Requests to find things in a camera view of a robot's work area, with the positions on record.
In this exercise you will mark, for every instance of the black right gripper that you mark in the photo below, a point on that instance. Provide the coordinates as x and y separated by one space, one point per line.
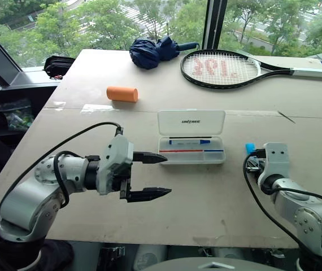
254 165

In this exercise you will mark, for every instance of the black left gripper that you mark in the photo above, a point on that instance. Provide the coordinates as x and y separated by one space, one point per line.
125 190

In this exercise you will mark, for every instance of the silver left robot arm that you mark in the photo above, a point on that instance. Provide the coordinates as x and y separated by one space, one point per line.
28 203

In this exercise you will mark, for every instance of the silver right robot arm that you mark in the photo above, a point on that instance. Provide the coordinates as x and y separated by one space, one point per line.
310 220

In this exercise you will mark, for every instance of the white marker with blue cap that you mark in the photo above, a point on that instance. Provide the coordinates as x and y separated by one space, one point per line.
189 141

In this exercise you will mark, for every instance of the clear plastic pencil case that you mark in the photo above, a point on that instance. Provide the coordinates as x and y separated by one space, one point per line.
190 122

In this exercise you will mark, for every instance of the orange foam cylinder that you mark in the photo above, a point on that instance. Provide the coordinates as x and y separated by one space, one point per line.
121 94

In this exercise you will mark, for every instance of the black clamp under table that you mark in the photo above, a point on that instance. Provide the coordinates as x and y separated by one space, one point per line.
113 258

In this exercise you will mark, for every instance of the grey rounded robot torso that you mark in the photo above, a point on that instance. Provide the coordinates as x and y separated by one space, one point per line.
195 264

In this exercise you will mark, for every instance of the black white tennis racket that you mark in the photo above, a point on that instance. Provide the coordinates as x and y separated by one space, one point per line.
258 65

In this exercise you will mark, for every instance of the navy folded umbrella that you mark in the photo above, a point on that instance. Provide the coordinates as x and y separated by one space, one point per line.
149 53

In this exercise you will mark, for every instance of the black bag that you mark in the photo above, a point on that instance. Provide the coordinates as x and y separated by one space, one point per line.
58 66

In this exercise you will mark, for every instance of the clear bag with green items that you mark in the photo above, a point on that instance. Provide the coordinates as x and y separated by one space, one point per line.
17 117

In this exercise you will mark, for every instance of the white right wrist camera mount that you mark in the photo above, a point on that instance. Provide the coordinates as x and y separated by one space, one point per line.
275 161

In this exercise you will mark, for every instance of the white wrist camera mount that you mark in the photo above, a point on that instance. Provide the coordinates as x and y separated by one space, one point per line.
275 161
115 161

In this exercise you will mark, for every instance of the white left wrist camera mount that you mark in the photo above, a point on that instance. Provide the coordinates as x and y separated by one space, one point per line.
115 161

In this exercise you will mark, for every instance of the black window frame post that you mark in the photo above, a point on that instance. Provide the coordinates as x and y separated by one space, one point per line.
214 22

